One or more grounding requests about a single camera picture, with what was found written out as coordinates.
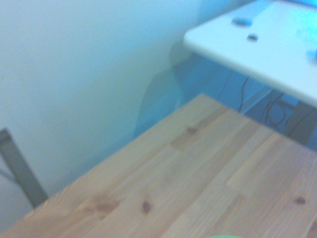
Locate clear water bottle green cap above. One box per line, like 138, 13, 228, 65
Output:
207, 234, 245, 238

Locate grey metal stand leg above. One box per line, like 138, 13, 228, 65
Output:
0, 128, 48, 208

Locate small flat blue object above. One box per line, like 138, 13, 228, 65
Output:
232, 16, 253, 27

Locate white side table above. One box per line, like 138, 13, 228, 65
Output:
183, 0, 317, 146

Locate black cable under table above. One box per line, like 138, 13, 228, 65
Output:
238, 76, 250, 114

